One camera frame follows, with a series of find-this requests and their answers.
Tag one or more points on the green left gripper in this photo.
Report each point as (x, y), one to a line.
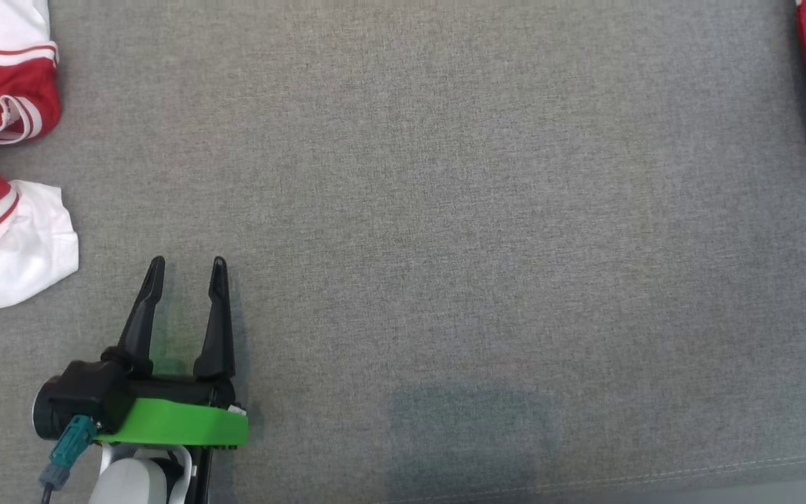
(179, 423)

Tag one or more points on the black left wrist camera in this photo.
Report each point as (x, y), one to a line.
(85, 395)

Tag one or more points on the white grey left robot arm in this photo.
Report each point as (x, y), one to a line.
(133, 479)

